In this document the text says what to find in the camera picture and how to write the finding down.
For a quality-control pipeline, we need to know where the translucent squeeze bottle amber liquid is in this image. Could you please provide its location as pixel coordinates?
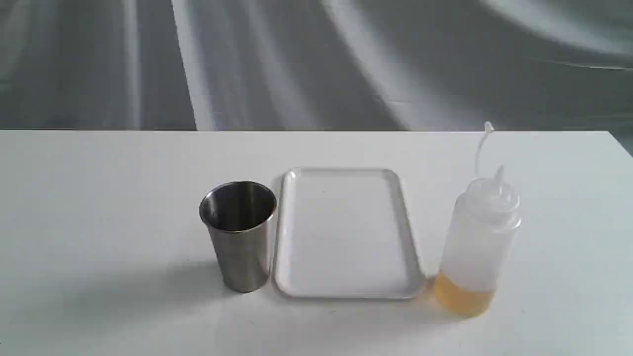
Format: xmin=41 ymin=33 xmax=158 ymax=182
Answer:
xmin=434 ymin=122 xmax=522 ymax=318

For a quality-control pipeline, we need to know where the stainless steel cup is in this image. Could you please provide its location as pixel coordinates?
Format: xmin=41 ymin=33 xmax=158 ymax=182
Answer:
xmin=198 ymin=181 xmax=277 ymax=293

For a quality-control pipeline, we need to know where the white plastic tray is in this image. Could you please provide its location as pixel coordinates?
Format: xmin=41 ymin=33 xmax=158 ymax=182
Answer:
xmin=272 ymin=167 xmax=428 ymax=300

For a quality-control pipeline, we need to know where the grey backdrop curtain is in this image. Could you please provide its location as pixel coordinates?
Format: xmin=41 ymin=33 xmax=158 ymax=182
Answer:
xmin=0 ymin=0 xmax=633 ymax=152

